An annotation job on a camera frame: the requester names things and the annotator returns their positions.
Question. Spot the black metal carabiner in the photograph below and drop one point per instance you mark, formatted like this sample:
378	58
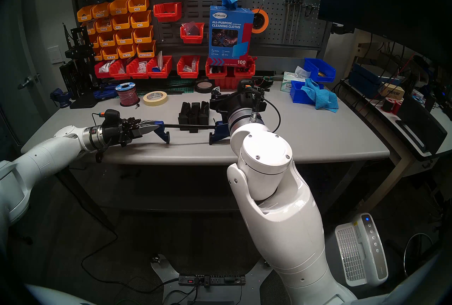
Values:
309	10

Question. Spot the printed brown cardboard box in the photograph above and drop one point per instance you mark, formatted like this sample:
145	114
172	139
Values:
393	91

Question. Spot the white side desk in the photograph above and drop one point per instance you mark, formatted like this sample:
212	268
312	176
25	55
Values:
399	166

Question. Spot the black caster wheel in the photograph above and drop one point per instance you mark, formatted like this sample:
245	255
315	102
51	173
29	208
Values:
155	259
267	264

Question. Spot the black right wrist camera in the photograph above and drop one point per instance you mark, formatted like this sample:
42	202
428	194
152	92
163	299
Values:
247	86

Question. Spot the green white tissue box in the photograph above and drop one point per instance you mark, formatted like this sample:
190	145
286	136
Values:
287	83

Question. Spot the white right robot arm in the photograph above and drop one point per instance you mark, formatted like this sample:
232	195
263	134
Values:
275	209

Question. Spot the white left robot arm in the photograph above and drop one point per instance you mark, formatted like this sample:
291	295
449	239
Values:
35	163

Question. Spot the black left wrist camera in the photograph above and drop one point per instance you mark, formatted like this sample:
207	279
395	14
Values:
112	116

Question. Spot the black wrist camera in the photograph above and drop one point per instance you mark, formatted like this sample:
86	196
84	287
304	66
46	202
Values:
247	86
112	116

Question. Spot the blue black bar clamp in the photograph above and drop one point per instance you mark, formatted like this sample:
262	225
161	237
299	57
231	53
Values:
162	131

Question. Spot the small blue bench vise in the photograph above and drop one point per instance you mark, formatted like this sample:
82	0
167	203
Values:
61	96

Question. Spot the green cutting mat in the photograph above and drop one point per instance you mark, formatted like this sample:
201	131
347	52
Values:
183	83

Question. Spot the blue plastic storage bin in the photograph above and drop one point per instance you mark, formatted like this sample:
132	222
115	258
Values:
319	69
296	94

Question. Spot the grey door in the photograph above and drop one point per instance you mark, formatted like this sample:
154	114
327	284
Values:
21	43

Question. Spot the white wall switch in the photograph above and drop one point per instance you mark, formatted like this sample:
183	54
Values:
54	54

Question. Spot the black power strip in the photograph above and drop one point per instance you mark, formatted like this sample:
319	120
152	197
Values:
212	279

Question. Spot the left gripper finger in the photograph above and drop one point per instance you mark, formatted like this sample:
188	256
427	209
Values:
150	123
148	130

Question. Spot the red plastic storage bin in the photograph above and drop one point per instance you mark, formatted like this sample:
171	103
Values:
118	72
102	72
216	72
191	36
159	68
167	12
137	70
245	70
188	67

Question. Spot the white air purifier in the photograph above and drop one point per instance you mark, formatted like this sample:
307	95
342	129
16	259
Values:
360	247

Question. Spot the blue microfiber cloth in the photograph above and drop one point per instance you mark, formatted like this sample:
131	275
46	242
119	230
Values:
323	97

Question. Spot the cream masking tape roll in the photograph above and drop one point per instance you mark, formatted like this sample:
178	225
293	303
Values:
146	99

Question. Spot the black tape roll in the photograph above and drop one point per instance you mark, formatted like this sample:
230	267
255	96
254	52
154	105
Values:
204	91

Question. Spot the black flat equipment case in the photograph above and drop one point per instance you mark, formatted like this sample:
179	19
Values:
420	124

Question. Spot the yellow plastic parts bin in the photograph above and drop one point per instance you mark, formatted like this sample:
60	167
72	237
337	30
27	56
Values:
127	51
94	42
124	37
107	40
119	7
138	4
84	14
140	20
100	11
90	28
110	54
104	25
121	22
98	56
146	50
143	35

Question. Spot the white robot torso shell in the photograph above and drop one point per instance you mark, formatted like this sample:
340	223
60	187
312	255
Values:
53	297

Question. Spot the blue cleaning cloths box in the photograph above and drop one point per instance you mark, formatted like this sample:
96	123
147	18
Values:
229	36

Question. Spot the grey pegboard back panel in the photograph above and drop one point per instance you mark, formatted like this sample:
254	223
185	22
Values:
204	7

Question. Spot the dark blue equipment box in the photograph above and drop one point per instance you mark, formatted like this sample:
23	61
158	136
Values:
363	80

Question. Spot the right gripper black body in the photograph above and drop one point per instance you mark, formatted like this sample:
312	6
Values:
229	103

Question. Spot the red nested bin stack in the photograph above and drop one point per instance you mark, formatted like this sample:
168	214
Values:
227	82

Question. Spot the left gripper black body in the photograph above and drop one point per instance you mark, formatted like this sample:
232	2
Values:
122	133

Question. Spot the blue hand tool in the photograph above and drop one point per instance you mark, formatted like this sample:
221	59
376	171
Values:
106	93

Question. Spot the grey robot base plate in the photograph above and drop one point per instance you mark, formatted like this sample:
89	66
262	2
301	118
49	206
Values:
166	272

